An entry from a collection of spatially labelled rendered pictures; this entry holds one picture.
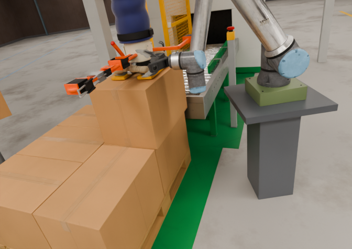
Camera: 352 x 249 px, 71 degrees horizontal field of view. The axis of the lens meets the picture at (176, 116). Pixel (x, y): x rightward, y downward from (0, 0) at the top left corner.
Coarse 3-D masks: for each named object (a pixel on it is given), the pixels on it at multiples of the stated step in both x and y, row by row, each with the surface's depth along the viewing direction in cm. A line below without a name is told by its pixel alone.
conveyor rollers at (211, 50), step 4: (212, 44) 399; (216, 44) 396; (220, 44) 394; (208, 48) 377; (212, 48) 374; (216, 48) 372; (220, 48) 370; (208, 52) 353; (212, 52) 350; (216, 52) 348; (224, 52) 344; (208, 56) 336; (212, 56) 334; (208, 60) 319; (220, 60) 314; (216, 64) 300; (184, 72) 289; (204, 72) 281; (212, 72) 277; (184, 76) 273; (208, 76) 263; (184, 80) 264; (184, 84) 256; (188, 84) 254; (188, 88) 239; (188, 92) 230
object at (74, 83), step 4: (72, 80) 114; (76, 80) 113; (80, 80) 112; (84, 80) 112; (64, 84) 110; (68, 84) 109; (72, 84) 108; (76, 84) 108; (80, 84) 110; (84, 88) 112; (68, 92) 112; (76, 92) 110; (80, 92) 110
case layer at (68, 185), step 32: (64, 128) 199; (96, 128) 191; (32, 160) 163; (64, 160) 158; (96, 160) 153; (128, 160) 148; (160, 160) 164; (0, 192) 138; (32, 192) 134; (64, 192) 130; (96, 192) 127; (128, 192) 127; (160, 192) 166; (0, 224) 140; (32, 224) 126; (64, 224) 114; (96, 224) 109; (128, 224) 129
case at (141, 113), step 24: (168, 72) 164; (96, 96) 151; (120, 96) 144; (144, 96) 138; (168, 96) 166; (120, 120) 153; (144, 120) 146; (168, 120) 167; (120, 144) 163; (144, 144) 156
